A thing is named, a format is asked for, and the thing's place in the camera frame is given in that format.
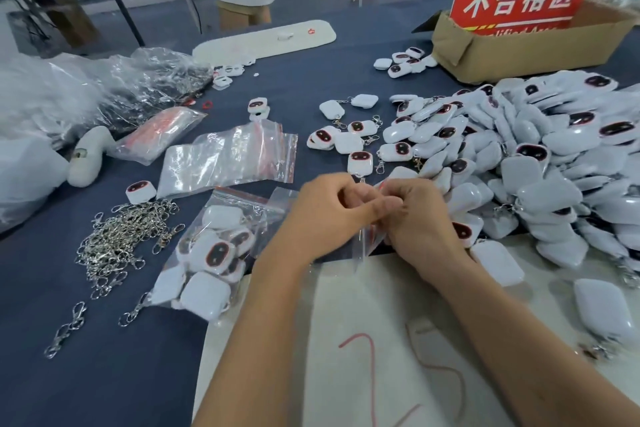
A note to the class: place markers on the crumpled clear plastic bag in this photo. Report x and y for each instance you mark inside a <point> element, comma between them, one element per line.
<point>150,81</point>

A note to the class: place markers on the pile of white key fobs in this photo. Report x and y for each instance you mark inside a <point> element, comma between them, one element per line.
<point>550,166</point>

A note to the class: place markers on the brown cardboard box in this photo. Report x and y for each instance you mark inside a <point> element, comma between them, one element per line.
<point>525,54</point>

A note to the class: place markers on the white board with red scribble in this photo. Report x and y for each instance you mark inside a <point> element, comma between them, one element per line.
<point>350,371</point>

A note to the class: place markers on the person's right forearm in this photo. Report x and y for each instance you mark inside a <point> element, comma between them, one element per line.
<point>500,341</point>

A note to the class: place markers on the clear zip bag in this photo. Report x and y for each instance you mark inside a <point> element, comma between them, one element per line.
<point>360,249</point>

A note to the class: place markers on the person's left forearm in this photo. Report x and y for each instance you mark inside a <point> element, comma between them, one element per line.
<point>250,341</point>

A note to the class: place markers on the zip bag filled with fobs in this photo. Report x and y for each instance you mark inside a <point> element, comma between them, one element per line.
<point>210,261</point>

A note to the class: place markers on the person's left hand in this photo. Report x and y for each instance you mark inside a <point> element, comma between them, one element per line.
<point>320,221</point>

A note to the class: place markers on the stack of empty zip bags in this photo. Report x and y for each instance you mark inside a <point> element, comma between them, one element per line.
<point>225,159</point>

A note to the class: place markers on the zip bag with orange parts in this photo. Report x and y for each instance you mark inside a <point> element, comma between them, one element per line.
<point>157,134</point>

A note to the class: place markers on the white oval board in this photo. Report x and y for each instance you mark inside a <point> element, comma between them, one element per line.
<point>265,44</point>

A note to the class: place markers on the person's left thumb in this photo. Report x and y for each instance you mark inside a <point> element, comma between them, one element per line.
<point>377,209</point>

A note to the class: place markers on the white key fob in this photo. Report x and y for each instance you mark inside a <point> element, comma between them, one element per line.
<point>331,109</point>
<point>400,71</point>
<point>321,137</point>
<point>140,191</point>
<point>362,127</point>
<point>414,52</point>
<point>260,116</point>
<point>360,163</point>
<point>500,261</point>
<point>257,105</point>
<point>348,142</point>
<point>429,61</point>
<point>222,81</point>
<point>605,311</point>
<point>364,101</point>
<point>400,57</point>
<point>382,63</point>
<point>231,70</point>

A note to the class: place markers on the white plush toy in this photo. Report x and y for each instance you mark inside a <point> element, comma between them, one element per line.
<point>90,154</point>

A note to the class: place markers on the person's right thumb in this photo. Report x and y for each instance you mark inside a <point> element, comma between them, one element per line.
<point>390,224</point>

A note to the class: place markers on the pile of metal clasps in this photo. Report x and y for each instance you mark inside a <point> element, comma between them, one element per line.
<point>125,241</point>

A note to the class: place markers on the large white plastic bag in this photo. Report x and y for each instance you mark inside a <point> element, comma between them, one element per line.
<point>30,141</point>

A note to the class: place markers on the person's right hand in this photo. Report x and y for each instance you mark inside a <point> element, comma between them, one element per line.
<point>425,231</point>

